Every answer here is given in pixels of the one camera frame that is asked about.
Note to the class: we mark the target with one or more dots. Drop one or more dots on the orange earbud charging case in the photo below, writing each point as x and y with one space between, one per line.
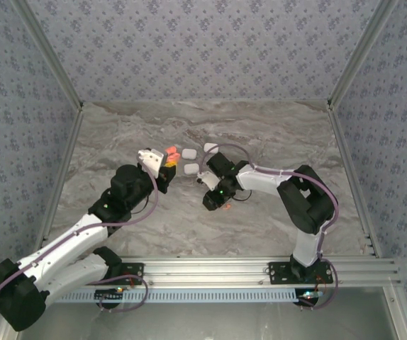
172 153

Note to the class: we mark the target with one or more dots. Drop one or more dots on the white earbud charging case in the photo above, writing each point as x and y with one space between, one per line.
191 169
210 147
189 153

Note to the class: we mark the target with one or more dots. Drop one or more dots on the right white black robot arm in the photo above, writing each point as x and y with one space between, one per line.
306 248

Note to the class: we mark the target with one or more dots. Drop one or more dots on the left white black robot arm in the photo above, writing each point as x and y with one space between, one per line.
58 248

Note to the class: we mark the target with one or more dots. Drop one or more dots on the black controller board with LED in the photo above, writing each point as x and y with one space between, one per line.
308 299
109 297

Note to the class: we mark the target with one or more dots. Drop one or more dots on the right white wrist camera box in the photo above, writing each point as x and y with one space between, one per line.
208 180

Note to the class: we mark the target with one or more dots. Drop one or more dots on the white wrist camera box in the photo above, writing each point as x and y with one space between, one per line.
150 159
208 180

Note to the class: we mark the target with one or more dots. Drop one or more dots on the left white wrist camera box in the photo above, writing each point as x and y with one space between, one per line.
150 159

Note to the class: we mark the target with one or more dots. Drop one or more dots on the aluminium table side rail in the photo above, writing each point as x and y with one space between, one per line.
351 177
60 177

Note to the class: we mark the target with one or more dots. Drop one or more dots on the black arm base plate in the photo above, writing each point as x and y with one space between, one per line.
278 272
136 267

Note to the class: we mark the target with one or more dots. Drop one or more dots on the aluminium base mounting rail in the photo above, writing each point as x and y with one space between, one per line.
207 271

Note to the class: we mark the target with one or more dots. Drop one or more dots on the aluminium frame post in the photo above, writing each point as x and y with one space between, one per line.
360 53
50 53

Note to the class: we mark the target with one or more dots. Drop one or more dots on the aluminium lower frame rail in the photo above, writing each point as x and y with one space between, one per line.
401 315

